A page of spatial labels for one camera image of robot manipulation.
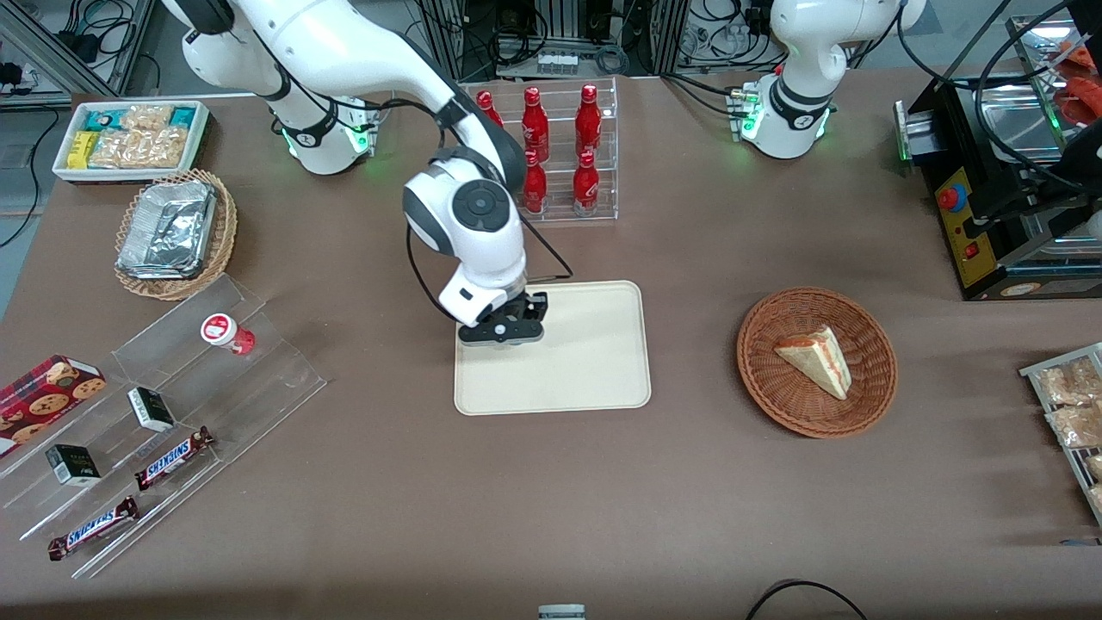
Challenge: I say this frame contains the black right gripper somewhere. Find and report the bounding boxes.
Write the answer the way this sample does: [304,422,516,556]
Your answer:
[458,292,549,346]

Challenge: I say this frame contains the cream plastic tray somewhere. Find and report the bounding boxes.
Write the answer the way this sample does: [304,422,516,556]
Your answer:
[454,281,653,417]

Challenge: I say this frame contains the dark green gum box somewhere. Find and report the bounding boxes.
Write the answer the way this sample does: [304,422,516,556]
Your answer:
[45,444,102,487]
[127,387,176,433]

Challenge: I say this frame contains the clear acrylic bottle rack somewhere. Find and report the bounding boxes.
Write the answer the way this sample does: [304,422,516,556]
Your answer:
[465,77,619,222]

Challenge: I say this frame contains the clear acrylic stepped shelf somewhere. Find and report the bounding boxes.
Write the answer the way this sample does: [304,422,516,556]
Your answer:
[0,274,329,580]

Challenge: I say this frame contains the round brown wicker basket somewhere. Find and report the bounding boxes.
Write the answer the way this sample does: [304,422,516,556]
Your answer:
[737,287,899,439]

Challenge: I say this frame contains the small red yogurt bottle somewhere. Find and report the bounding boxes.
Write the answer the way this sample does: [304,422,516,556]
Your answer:
[201,313,257,357]

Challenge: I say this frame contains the light woven wicker basket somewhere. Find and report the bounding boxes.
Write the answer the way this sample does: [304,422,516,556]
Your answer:
[115,169,238,301]

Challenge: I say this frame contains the wrapped triangle sandwich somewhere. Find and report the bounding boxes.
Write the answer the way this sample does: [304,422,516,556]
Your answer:
[773,325,853,401]

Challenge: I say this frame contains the stacked foil containers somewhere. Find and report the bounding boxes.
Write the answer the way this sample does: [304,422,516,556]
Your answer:
[117,180,217,280]

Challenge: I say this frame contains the Snickers chocolate bar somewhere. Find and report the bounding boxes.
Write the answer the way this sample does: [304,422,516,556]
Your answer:
[47,496,139,562]
[135,426,214,492]

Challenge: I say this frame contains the white plastic snack bin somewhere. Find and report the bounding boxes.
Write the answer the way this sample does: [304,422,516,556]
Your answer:
[53,100,211,185]

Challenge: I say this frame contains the clear bag of snacks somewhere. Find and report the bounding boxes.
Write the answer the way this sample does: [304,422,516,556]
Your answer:
[121,104,175,133]
[90,127,190,170]

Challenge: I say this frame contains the red cookie box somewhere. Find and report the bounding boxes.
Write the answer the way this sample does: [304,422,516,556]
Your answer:
[0,355,107,458]

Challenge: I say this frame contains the black sealing machine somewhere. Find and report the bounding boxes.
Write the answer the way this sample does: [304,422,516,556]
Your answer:
[894,0,1102,301]

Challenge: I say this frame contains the steel warmer pan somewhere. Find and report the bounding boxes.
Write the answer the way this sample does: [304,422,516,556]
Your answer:
[975,82,1070,163]

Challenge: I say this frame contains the orange red food piece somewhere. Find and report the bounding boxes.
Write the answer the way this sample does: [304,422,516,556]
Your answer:
[1057,41,1102,126]

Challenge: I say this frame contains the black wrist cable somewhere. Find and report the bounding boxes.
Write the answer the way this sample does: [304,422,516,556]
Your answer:
[405,198,574,326]

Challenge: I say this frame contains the black looped cable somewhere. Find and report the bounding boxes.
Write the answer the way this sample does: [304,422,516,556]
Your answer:
[745,580,867,620]

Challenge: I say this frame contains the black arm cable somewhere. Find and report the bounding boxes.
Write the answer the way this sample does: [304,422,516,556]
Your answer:
[895,0,1073,91]

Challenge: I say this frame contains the black floor cable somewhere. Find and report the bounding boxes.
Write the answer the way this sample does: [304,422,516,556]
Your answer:
[0,129,54,251]

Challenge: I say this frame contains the grey wire rack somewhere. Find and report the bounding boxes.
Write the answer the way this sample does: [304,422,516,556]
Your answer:
[1020,343,1102,526]

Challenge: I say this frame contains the aluminium profile frame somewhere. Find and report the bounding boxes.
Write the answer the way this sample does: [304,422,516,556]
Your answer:
[0,0,158,97]

